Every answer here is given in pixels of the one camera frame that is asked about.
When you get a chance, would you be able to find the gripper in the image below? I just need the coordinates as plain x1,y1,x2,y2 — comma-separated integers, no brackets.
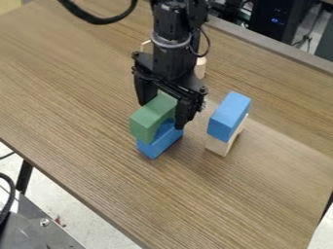
129,41,210,130

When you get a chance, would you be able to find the blue rectangular block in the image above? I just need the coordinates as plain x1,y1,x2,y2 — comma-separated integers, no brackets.
205,90,253,143
134,120,185,160

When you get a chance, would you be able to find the black computer tower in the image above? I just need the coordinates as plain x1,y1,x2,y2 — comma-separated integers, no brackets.
248,0,323,43

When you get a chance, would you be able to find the white arch block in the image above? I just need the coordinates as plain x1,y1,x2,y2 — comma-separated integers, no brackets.
203,112,250,158

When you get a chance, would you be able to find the green arch block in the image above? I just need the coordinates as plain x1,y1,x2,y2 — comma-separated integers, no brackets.
127,93,180,146

